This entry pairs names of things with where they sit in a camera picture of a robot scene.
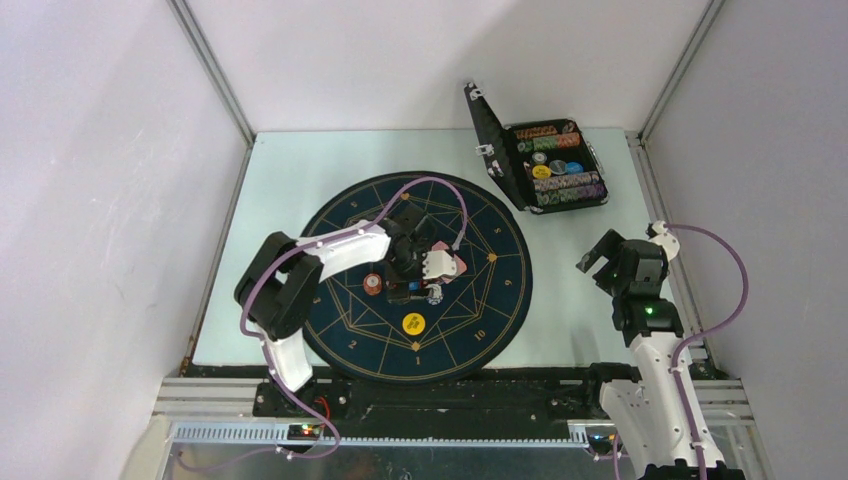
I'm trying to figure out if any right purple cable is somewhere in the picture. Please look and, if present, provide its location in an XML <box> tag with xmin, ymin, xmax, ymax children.
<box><xmin>662</xmin><ymin>223</ymin><xmax>750</xmax><ymax>478</ymax></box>

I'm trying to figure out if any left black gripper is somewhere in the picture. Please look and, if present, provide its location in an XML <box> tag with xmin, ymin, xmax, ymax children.
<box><xmin>385</xmin><ymin>239</ymin><xmax>433</xmax><ymax>303</ymax></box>

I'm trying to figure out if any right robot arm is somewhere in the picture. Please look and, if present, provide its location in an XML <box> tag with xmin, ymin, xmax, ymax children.
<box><xmin>576</xmin><ymin>221</ymin><xmax>745</xmax><ymax>479</ymax></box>

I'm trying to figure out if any pink playing card deck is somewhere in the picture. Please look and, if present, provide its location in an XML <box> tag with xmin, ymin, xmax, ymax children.
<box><xmin>424</xmin><ymin>242</ymin><xmax>467</xmax><ymax>283</ymax></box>

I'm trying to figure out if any black poker chip case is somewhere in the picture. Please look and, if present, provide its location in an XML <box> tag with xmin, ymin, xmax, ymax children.
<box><xmin>463</xmin><ymin>82</ymin><xmax>609</xmax><ymax>215</ymax></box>

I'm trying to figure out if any yellow big blind button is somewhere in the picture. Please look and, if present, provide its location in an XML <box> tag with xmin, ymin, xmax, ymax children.
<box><xmin>401</xmin><ymin>312</ymin><xmax>426</xmax><ymax>336</ymax></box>

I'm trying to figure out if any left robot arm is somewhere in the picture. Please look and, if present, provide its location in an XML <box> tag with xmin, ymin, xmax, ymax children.
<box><xmin>234</xmin><ymin>205</ymin><xmax>437</xmax><ymax>417</ymax></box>

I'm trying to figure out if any round dark poker mat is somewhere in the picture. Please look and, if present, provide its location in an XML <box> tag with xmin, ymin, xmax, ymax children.
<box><xmin>303</xmin><ymin>171</ymin><xmax>533</xmax><ymax>385</ymax></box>

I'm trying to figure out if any yellow button in case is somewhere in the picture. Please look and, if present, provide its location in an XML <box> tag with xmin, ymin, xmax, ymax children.
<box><xmin>531</xmin><ymin>165</ymin><xmax>552</xmax><ymax>180</ymax></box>

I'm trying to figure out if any blue white chip stack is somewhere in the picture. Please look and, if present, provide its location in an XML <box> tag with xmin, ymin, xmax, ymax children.
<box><xmin>426</xmin><ymin>284</ymin><xmax>444</xmax><ymax>305</ymax></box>

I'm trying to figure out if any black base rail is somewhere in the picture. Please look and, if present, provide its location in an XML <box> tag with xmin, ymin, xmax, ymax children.
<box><xmin>252</xmin><ymin>362</ymin><xmax>640</xmax><ymax>441</ymax></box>

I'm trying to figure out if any red poker chip stack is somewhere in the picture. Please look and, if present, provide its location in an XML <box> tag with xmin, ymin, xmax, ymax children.
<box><xmin>363</xmin><ymin>273</ymin><xmax>383</xmax><ymax>296</ymax></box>

